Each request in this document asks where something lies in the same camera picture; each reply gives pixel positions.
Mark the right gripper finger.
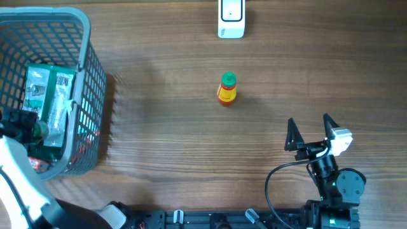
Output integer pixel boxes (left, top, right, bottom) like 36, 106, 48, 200
323, 113, 340, 139
284, 118, 305, 151

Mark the green lid white jar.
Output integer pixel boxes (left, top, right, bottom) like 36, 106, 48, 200
33, 120, 49, 139

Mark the green 3M gloves package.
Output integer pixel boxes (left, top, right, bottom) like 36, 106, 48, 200
23, 63, 76, 162

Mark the small red candy box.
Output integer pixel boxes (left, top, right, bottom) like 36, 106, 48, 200
29, 157, 50, 173

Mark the red sriracha bottle green cap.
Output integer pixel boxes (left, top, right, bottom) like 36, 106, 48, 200
217, 72, 237, 106

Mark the teal white tissue packet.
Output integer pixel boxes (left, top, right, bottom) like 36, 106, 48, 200
66, 99, 76, 116

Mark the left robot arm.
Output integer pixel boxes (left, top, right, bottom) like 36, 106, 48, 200
1, 109, 127, 229

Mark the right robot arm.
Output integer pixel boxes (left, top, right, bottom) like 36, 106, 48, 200
284, 113, 366, 229

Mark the white barcode scanner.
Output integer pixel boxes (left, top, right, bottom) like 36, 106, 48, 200
217, 0, 245, 39

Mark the grey plastic shopping basket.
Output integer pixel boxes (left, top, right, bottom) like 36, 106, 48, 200
1, 7, 107, 181

